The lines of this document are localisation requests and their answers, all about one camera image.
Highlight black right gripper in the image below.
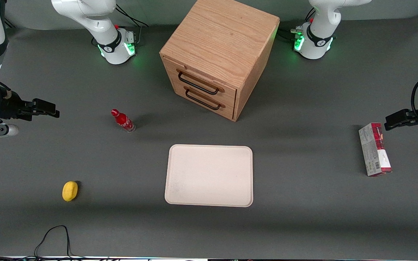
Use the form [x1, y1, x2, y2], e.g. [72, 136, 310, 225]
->
[0, 89, 60, 122]

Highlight black metal drawer handle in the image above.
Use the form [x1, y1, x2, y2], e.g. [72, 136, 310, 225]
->
[177, 71, 220, 95]
[185, 88, 221, 110]

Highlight wooden drawer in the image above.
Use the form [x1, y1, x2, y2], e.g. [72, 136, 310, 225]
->
[163, 60, 237, 105]
[171, 78, 235, 120]

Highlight wooden drawer cabinet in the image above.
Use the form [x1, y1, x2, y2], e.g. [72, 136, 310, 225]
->
[159, 0, 280, 122]

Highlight red and grey carton box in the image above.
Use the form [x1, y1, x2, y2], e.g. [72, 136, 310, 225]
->
[358, 123, 393, 177]

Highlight red soda bottle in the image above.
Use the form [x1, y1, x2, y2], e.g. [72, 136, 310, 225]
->
[111, 108, 136, 133]

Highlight yellow lemon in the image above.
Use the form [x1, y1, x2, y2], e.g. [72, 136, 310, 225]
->
[62, 181, 78, 202]

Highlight cream plastic tray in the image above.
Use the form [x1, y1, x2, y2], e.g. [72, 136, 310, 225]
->
[164, 144, 254, 208]

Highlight black looped cable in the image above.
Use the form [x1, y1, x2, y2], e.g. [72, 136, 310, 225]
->
[34, 225, 86, 260]

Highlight black right arm base cables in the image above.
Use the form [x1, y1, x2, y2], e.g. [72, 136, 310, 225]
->
[115, 4, 148, 46]

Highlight black arm base cables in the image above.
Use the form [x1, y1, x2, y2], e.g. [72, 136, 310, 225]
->
[278, 7, 316, 42]
[115, 4, 148, 46]

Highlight black left arm base cables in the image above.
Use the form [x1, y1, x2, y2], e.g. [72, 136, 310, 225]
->
[278, 7, 316, 42]

